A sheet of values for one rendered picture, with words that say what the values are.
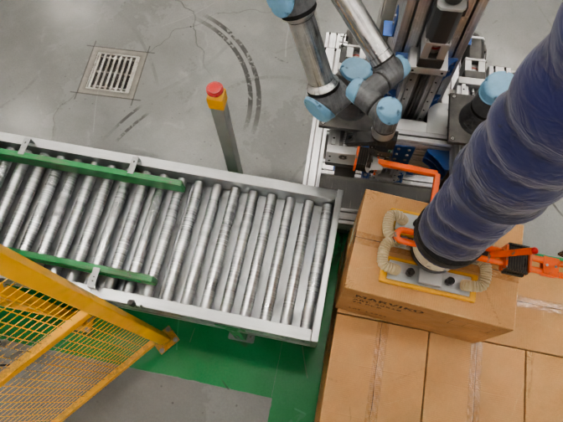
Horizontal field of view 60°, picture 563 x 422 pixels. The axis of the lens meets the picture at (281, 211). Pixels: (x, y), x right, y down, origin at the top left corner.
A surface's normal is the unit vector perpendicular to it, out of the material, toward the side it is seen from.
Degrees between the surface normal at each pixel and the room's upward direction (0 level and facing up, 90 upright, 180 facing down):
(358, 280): 0
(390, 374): 0
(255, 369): 0
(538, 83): 78
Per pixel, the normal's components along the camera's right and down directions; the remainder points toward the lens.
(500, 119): -0.96, -0.14
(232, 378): -0.03, -0.37
